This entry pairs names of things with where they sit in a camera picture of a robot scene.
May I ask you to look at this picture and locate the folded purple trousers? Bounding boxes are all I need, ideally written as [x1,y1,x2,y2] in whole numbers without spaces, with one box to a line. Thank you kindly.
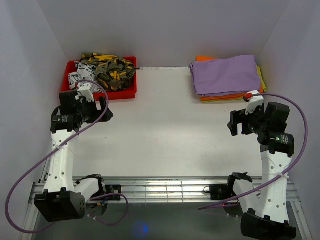
[189,55,261,97]

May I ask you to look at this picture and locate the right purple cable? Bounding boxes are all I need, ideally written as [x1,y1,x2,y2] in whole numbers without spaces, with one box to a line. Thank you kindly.
[197,92,309,211]

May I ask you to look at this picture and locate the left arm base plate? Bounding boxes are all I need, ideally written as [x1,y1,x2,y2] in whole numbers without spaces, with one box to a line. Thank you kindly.
[103,184,122,201]

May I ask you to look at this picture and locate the aluminium mounting rail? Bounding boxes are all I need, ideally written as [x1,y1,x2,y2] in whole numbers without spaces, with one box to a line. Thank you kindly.
[28,176,301,205]

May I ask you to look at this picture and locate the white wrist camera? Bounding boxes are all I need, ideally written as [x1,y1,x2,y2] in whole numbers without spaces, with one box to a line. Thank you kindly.
[243,90,264,115]
[75,83,95,103]

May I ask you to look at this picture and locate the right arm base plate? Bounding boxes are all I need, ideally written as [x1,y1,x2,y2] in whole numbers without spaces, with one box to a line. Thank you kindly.
[209,184,232,201]

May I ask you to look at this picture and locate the newspaper print trousers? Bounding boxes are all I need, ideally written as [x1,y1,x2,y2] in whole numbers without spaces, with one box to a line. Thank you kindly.
[67,61,97,90]

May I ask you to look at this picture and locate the folded yellow trousers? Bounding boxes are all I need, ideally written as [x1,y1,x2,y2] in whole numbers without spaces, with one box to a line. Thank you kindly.
[256,65,267,93]

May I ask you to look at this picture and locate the red plastic bin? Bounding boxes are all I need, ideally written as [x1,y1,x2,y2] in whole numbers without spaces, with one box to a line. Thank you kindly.
[60,56,138,101]

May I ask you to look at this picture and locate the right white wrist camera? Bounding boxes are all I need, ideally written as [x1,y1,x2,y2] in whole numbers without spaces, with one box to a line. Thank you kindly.
[243,90,264,115]

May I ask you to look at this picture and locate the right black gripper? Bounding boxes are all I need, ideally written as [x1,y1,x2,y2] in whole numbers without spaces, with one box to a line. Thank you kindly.
[227,102,268,136]

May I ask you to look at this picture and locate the camouflage trousers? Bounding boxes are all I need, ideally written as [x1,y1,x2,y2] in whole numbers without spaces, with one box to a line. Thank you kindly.
[79,53,136,92]

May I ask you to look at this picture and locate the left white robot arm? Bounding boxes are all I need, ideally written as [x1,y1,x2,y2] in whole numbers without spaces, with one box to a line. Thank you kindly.
[34,90,114,223]

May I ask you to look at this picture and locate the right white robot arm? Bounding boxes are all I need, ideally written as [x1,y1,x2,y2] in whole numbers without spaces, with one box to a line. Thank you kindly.
[227,102,297,240]

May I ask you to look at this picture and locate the folded orange trousers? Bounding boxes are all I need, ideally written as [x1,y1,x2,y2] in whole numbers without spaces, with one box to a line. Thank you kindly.
[195,55,267,103]

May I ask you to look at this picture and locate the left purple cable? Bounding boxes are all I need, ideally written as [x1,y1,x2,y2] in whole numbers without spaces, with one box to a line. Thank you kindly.
[4,79,130,234]

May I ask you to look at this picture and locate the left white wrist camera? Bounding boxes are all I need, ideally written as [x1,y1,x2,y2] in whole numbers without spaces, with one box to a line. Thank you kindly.
[75,83,95,103]

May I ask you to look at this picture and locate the purple cable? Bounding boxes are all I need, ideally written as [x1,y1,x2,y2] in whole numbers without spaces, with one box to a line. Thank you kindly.
[4,79,130,234]
[197,92,309,211]

